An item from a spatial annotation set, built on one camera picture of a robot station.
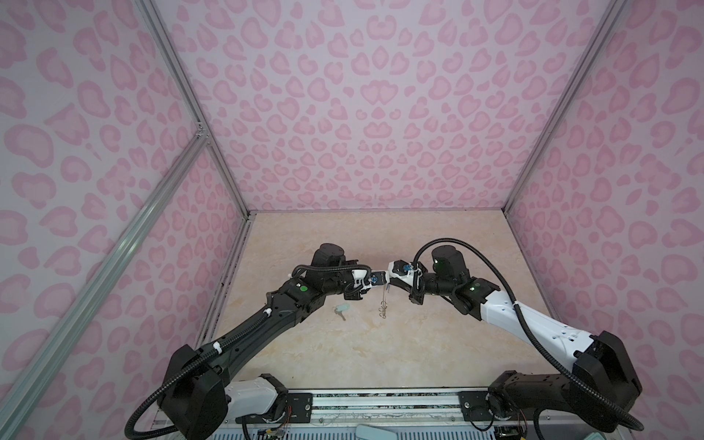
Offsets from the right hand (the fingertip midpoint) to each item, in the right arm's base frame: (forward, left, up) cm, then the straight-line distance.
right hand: (393, 278), depth 78 cm
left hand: (+1, +5, +3) cm, 6 cm away
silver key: (-3, +17, -18) cm, 25 cm away
